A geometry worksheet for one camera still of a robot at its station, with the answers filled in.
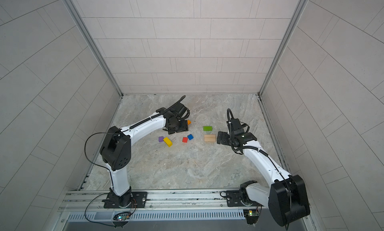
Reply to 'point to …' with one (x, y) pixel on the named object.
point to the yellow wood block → (168, 141)
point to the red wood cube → (184, 139)
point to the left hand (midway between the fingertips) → (188, 127)
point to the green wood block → (207, 128)
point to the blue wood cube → (190, 137)
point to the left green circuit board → (123, 217)
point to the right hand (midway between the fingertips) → (223, 138)
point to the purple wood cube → (161, 138)
